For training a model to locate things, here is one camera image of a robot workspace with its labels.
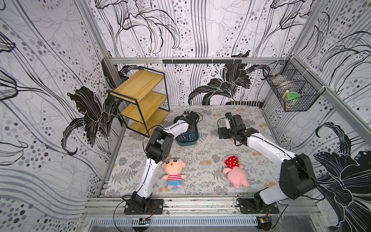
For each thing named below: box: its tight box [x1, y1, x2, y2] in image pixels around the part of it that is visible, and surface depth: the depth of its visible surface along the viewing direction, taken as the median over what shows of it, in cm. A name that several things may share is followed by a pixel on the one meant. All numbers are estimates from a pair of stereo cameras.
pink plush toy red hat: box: [222, 154, 250, 189], surface depth 80 cm
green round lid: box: [286, 91, 301, 101], surface depth 80 cm
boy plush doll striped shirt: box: [161, 157, 187, 190], surface depth 80 cm
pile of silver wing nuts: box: [178, 132, 195, 142], surface depth 100 cm
